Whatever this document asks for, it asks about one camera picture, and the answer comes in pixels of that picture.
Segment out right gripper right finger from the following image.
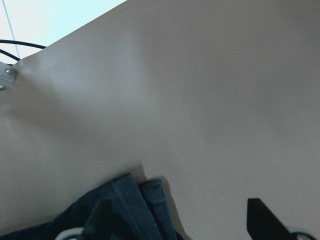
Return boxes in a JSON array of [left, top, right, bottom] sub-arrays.
[[246, 198, 292, 240]]

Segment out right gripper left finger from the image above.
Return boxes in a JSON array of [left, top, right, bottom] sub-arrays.
[[81, 199, 112, 240]]

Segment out black graphic t-shirt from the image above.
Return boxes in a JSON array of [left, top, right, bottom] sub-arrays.
[[0, 173, 183, 240]]

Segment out aluminium frame cage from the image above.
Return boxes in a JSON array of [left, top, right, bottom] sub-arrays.
[[0, 62, 16, 91]]

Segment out black cables on white desk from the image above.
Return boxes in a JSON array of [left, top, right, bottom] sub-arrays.
[[0, 39, 48, 62]]

